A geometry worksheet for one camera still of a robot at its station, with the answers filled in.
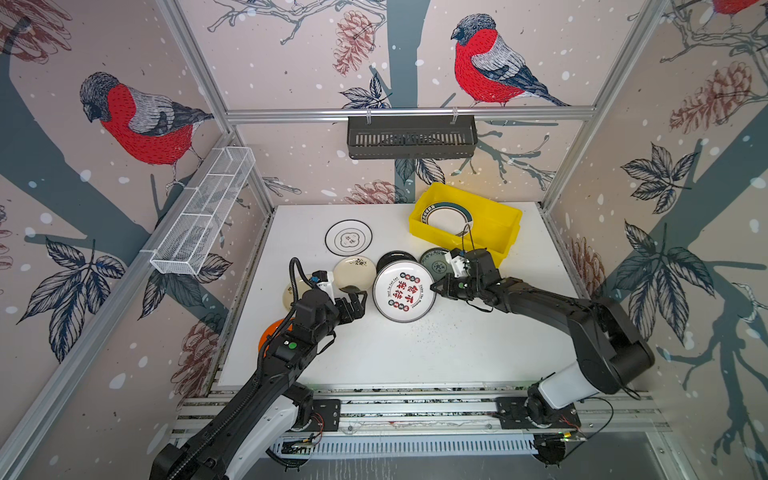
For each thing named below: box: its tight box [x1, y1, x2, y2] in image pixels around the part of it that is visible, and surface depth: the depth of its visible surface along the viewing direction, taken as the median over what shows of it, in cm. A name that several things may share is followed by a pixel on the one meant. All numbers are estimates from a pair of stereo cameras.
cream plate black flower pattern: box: [333, 256, 377, 291], surface depth 105 cm
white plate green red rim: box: [421, 202, 473, 236], surface depth 119 cm
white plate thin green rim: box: [324, 219, 373, 257], surface depth 113 cm
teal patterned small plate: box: [419, 248, 454, 282], surface depth 106 cm
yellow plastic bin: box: [409, 182, 523, 268], surface depth 116 cm
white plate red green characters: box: [372, 260, 437, 323], surface depth 92 cm
